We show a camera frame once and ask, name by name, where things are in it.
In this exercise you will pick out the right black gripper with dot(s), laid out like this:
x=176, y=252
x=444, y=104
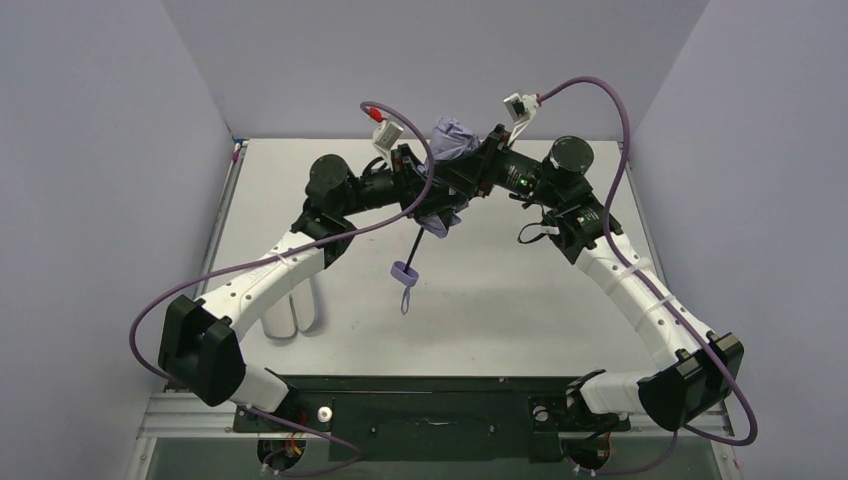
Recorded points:
x=491, y=153

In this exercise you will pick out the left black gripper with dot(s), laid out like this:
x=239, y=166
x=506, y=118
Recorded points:
x=408, y=166

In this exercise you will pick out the lavender umbrella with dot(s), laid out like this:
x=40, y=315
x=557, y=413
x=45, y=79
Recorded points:
x=449, y=140

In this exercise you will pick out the lavender umbrella case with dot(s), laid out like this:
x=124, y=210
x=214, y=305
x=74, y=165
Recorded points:
x=297, y=312

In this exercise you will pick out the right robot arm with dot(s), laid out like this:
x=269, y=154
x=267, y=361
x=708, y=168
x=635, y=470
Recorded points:
x=695, y=368

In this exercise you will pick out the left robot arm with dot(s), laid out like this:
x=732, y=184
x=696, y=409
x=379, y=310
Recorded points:
x=200, y=345

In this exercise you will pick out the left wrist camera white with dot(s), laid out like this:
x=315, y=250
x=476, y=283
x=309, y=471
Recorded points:
x=387, y=132

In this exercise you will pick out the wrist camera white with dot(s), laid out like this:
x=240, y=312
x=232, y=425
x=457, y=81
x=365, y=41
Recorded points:
x=387, y=132
x=522, y=109

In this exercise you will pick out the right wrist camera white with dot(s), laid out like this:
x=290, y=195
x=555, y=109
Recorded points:
x=522, y=109

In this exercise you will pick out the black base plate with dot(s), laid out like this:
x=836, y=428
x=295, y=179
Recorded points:
x=393, y=418

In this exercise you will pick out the aluminium frame rail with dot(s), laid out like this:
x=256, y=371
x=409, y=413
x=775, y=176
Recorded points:
x=181, y=415

